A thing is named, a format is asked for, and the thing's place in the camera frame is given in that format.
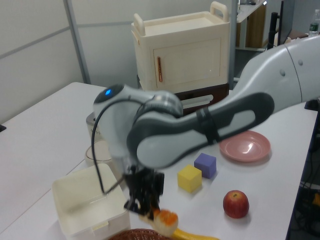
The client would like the white plastic bin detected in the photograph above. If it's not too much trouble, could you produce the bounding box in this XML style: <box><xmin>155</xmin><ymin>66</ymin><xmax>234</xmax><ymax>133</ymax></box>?
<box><xmin>51</xmin><ymin>163</ymin><xmax>131</xmax><ymax>238</ymax></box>

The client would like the black computer monitor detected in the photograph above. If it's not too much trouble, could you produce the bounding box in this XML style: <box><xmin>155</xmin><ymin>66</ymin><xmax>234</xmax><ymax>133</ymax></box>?
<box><xmin>278</xmin><ymin>0</ymin><xmax>293</xmax><ymax>47</ymax></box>

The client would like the plastic water bottle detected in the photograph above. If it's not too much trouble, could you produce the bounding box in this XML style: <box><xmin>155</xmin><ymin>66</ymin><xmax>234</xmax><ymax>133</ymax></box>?
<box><xmin>309</xmin><ymin>9</ymin><xmax>320</xmax><ymax>38</ymax></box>

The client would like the silver toy toaster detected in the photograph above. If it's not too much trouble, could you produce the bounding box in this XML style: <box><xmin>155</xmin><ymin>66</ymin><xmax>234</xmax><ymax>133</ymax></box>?
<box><xmin>85</xmin><ymin>112</ymin><xmax>104</xmax><ymax>141</ymax></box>

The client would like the wooden shelf unit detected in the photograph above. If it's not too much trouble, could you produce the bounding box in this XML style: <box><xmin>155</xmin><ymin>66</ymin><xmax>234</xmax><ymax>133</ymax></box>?
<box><xmin>234</xmin><ymin>0</ymin><xmax>267</xmax><ymax>51</ymax></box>

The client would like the yellow cube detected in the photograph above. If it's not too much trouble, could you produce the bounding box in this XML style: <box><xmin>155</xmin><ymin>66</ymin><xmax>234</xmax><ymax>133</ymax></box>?
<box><xmin>177</xmin><ymin>164</ymin><xmax>203</xmax><ymax>194</ymax></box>

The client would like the yellow toy banana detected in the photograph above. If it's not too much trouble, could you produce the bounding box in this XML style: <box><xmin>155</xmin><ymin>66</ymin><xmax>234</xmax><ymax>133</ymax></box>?
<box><xmin>172</xmin><ymin>227</ymin><xmax>221</xmax><ymax>240</ymax></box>

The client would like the brown wicker basket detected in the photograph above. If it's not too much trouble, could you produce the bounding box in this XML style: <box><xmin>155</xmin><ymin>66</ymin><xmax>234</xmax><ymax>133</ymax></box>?
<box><xmin>109</xmin><ymin>227</ymin><xmax>176</xmax><ymax>240</ymax></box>

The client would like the cream toy kitchen cabinet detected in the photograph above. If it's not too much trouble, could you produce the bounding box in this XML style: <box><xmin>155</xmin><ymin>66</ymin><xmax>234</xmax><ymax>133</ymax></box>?
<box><xmin>131</xmin><ymin>1</ymin><xmax>231</xmax><ymax>92</ymax></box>

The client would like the small white lidded canister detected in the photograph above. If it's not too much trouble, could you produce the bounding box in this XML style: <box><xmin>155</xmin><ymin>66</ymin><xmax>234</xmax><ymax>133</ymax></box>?
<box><xmin>84</xmin><ymin>139</ymin><xmax>113</xmax><ymax>167</ymax></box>

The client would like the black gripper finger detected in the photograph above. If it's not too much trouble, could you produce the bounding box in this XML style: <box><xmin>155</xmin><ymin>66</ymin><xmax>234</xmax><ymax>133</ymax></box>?
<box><xmin>123</xmin><ymin>196</ymin><xmax>141</xmax><ymax>214</ymax></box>
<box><xmin>141</xmin><ymin>196</ymin><xmax>161</xmax><ymax>216</ymax></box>

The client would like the pink plate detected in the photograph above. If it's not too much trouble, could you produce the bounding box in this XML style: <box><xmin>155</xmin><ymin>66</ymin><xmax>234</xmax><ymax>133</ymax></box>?
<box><xmin>219</xmin><ymin>130</ymin><xmax>272</xmax><ymax>163</ymax></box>

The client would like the black arm strap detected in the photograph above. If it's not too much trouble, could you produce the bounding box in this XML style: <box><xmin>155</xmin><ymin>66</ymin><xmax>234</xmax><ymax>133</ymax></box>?
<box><xmin>196</xmin><ymin>108</ymin><xmax>221</xmax><ymax>146</ymax></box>

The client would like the red toy apple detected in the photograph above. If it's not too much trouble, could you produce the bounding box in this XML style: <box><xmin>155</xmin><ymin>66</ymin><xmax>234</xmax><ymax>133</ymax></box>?
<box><xmin>222</xmin><ymin>189</ymin><xmax>250</xmax><ymax>220</ymax></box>

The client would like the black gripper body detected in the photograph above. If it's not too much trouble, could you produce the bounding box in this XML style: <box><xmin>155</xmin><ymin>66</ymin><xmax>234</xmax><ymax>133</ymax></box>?
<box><xmin>123</xmin><ymin>163</ymin><xmax>166</xmax><ymax>202</ymax></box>

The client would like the dark brown drawer base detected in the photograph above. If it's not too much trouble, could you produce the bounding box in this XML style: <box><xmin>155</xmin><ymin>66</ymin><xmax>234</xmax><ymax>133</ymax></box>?
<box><xmin>136</xmin><ymin>74</ymin><xmax>230</xmax><ymax>111</ymax></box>

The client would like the orange topped bread roll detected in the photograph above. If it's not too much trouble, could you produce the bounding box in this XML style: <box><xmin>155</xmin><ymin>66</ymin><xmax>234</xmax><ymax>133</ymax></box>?
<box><xmin>139</xmin><ymin>208</ymin><xmax>180</xmax><ymax>237</ymax></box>

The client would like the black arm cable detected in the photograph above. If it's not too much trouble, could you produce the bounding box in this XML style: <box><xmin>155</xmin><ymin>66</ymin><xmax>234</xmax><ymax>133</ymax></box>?
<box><xmin>90</xmin><ymin>98</ymin><xmax>133</xmax><ymax>195</ymax></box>

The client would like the purple cube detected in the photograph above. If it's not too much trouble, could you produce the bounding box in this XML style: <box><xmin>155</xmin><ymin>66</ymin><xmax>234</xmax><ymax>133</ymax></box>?
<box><xmin>193</xmin><ymin>152</ymin><xmax>217</xmax><ymax>180</ymax></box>

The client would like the black monitor stand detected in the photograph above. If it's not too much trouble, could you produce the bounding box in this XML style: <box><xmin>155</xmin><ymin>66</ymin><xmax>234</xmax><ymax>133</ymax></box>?
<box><xmin>267</xmin><ymin>11</ymin><xmax>280</xmax><ymax>51</ymax></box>

